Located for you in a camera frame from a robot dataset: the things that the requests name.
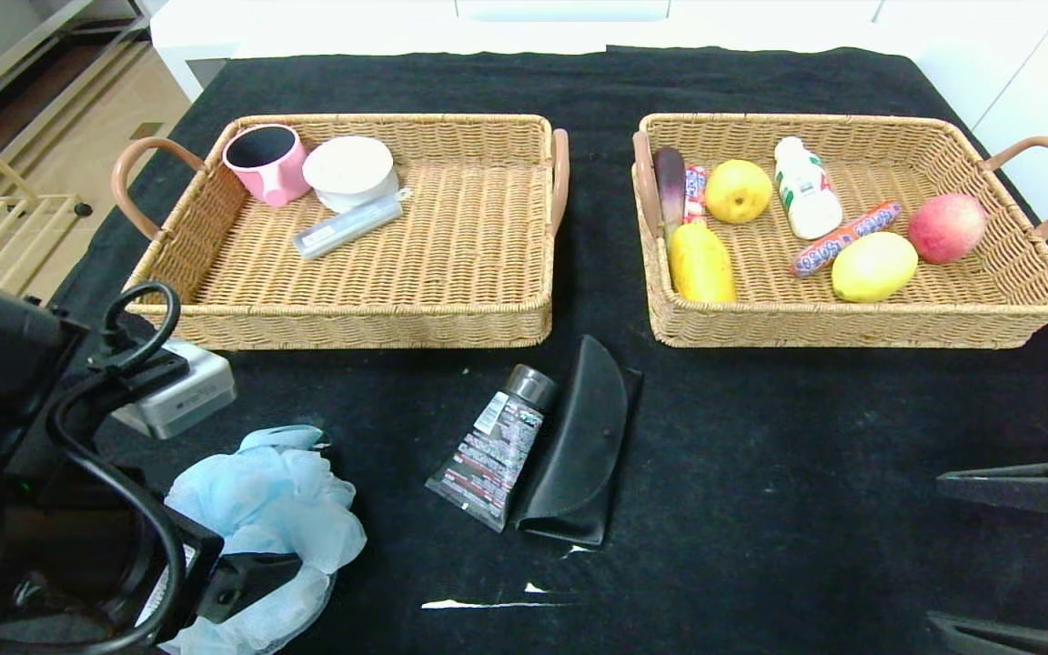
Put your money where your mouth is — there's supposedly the red blue wrapped sausage stick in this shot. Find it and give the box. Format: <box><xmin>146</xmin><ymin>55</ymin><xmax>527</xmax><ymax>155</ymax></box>
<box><xmin>791</xmin><ymin>201</ymin><xmax>902</xmax><ymax>277</ymax></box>

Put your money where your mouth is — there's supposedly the black leather pouch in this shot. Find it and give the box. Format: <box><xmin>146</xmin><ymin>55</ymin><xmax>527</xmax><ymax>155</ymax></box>
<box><xmin>510</xmin><ymin>335</ymin><xmax>644</xmax><ymax>549</ymax></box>

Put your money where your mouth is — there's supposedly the grey metal shelf frame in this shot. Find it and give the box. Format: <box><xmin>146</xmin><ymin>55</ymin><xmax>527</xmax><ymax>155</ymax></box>
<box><xmin>0</xmin><ymin>0</ymin><xmax>154</xmax><ymax>119</ymax></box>

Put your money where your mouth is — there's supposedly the wicker basket holding household items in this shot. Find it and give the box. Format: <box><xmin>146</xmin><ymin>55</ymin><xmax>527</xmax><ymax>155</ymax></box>
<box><xmin>111</xmin><ymin>113</ymin><xmax>571</xmax><ymax>351</ymax></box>

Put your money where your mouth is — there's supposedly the red candy packet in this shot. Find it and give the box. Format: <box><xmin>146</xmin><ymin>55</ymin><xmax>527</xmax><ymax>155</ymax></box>
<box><xmin>683</xmin><ymin>166</ymin><xmax>709</xmax><ymax>224</ymax></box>

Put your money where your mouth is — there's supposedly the white cabinet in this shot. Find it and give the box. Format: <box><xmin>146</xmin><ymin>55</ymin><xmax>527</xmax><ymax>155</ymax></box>
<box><xmin>879</xmin><ymin>0</ymin><xmax>1048</xmax><ymax>306</ymax></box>

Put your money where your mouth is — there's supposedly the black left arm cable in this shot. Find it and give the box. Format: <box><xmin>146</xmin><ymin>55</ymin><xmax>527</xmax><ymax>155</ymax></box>
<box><xmin>46</xmin><ymin>280</ymin><xmax>190</xmax><ymax>655</ymax></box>

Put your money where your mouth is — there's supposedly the red apple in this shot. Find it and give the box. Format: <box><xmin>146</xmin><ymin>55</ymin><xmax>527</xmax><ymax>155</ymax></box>
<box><xmin>907</xmin><ymin>192</ymin><xmax>989</xmax><ymax>266</ymax></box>

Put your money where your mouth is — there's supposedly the yellow lemon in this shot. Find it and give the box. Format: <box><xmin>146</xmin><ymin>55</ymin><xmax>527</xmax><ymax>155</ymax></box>
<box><xmin>831</xmin><ymin>231</ymin><xmax>919</xmax><ymax>304</ymax></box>

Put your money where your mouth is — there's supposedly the long yellow mango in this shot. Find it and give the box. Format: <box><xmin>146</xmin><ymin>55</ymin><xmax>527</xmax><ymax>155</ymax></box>
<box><xmin>667</xmin><ymin>221</ymin><xmax>738</xmax><ymax>304</ymax></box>

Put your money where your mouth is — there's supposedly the purple eggplant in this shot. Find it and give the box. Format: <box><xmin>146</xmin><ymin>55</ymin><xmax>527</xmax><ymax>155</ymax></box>
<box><xmin>653</xmin><ymin>146</ymin><xmax>689</xmax><ymax>239</ymax></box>

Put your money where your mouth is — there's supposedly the light blue bath loofah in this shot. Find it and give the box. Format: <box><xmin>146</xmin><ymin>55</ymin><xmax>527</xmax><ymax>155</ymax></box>
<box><xmin>158</xmin><ymin>424</ymin><xmax>368</xmax><ymax>655</ymax></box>

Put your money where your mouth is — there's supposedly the pink plastic cup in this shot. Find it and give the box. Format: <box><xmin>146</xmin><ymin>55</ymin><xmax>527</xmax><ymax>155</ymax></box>
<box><xmin>221</xmin><ymin>123</ymin><xmax>310</xmax><ymax>207</ymax></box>

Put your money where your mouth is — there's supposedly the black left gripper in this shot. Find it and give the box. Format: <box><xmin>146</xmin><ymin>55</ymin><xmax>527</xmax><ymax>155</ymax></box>
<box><xmin>103</xmin><ymin>505</ymin><xmax>303</xmax><ymax>645</ymax></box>

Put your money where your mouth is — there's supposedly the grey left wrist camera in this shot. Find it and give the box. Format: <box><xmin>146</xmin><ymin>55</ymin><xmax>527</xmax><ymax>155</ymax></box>
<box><xmin>110</xmin><ymin>338</ymin><xmax>238</xmax><ymax>442</ymax></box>

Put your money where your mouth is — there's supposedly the white round bowl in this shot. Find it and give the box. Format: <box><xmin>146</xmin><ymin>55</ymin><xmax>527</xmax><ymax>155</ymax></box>
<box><xmin>301</xmin><ymin>135</ymin><xmax>398</xmax><ymax>214</ymax></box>

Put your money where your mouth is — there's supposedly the black cleanser tube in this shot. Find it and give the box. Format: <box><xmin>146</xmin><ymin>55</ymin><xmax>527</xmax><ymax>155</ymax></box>
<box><xmin>424</xmin><ymin>364</ymin><xmax>561</xmax><ymax>534</ymax></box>

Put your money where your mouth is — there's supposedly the yellow pear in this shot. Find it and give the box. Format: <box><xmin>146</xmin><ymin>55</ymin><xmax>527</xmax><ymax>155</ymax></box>
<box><xmin>704</xmin><ymin>159</ymin><xmax>773</xmax><ymax>226</ymax></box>

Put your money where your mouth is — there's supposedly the white milk drink bottle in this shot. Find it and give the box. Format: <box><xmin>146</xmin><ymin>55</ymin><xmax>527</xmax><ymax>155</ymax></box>
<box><xmin>774</xmin><ymin>136</ymin><xmax>844</xmax><ymax>241</ymax></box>

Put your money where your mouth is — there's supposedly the grey translucent toothbrush case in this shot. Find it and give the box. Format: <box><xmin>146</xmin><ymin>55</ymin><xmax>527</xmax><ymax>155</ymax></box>
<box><xmin>292</xmin><ymin>187</ymin><xmax>411</xmax><ymax>262</ymax></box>

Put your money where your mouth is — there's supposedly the wooden slatted rack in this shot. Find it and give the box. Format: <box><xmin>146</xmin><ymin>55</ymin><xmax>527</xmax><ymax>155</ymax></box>
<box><xmin>0</xmin><ymin>105</ymin><xmax>96</xmax><ymax>301</ymax></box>

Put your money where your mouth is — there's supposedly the wicker basket holding food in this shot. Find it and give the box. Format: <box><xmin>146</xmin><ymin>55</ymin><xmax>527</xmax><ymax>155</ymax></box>
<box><xmin>631</xmin><ymin>112</ymin><xmax>1048</xmax><ymax>349</ymax></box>

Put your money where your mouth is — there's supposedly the black tablecloth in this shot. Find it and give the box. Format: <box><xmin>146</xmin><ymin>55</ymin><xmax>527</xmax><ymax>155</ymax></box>
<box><xmin>0</xmin><ymin>45</ymin><xmax>1048</xmax><ymax>655</ymax></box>

